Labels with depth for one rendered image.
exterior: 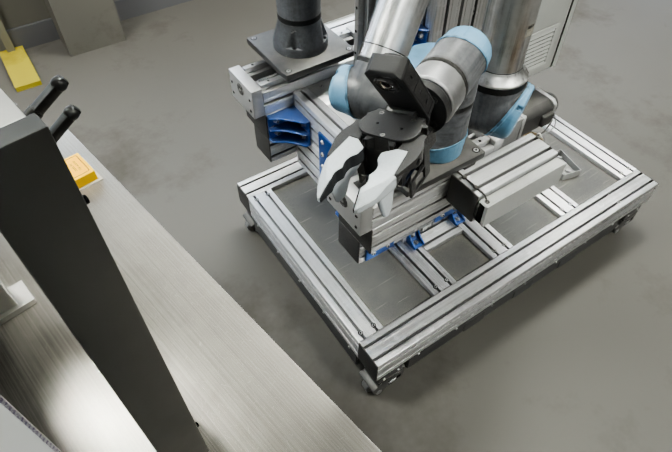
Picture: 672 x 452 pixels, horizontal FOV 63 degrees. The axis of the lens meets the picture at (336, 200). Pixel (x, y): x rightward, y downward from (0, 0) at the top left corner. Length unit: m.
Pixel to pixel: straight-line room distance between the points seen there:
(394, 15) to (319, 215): 1.15
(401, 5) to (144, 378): 0.60
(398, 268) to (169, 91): 1.61
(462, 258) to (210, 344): 1.13
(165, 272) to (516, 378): 1.25
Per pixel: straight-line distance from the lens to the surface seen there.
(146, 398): 0.60
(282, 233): 1.85
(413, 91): 0.60
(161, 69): 3.07
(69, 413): 0.87
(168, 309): 0.90
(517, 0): 0.97
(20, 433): 0.68
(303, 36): 1.49
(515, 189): 1.33
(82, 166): 1.14
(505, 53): 1.02
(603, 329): 2.08
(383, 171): 0.57
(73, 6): 3.24
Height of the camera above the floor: 1.64
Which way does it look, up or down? 47 degrees down
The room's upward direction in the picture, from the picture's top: straight up
